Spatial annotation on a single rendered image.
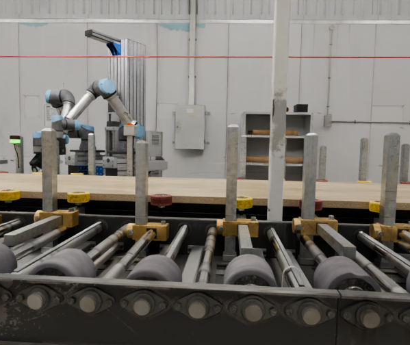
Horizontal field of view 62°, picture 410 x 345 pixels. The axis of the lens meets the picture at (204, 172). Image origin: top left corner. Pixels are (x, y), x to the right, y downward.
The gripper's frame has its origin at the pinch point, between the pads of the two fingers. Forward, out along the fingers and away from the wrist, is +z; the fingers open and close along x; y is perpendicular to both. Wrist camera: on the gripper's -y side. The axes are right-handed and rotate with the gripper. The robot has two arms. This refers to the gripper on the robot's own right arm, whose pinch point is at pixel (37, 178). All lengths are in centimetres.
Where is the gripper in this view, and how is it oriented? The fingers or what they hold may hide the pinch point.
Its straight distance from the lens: 289.8
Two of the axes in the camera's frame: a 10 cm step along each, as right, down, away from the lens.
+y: 0.7, -0.9, 9.9
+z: -0.2, 10.0, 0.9
